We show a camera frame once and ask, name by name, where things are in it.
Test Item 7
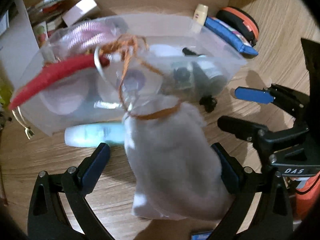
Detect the small black binder clip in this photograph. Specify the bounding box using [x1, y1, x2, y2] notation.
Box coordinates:
[199, 95, 217, 113]

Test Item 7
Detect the white cloth pouch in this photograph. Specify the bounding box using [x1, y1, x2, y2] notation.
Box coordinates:
[123, 96, 233, 220]

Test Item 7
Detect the red pouch with gold cord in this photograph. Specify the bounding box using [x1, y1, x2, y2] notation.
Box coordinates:
[8, 54, 111, 139]

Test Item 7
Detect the pink rope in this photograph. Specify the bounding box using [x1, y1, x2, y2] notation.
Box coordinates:
[60, 21, 116, 51]

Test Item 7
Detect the dark dropper bottle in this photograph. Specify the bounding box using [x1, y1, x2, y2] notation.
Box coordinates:
[174, 60, 227, 101]

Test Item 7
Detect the blue pencil case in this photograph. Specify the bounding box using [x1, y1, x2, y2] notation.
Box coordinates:
[204, 17, 258, 57]

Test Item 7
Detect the light blue tube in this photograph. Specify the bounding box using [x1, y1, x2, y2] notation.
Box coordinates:
[64, 122, 125, 147]

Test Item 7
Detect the black orange zip case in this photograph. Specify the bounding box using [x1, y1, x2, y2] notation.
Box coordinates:
[216, 7, 260, 46]

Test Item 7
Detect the small cream bottle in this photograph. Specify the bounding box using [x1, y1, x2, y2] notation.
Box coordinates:
[193, 4, 208, 25]

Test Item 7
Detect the pink round jar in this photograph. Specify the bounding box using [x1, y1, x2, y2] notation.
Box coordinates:
[39, 77, 89, 115]

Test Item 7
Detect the clear plastic storage bin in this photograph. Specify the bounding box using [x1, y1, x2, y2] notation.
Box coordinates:
[9, 13, 246, 135]

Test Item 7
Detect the white paper bag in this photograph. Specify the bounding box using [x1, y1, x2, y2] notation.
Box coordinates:
[1, 0, 39, 88]

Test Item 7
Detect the stack of booklets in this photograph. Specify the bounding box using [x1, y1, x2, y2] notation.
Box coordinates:
[27, 0, 67, 48]

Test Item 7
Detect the small pink white box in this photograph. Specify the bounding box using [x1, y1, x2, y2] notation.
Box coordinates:
[62, 0, 100, 27]

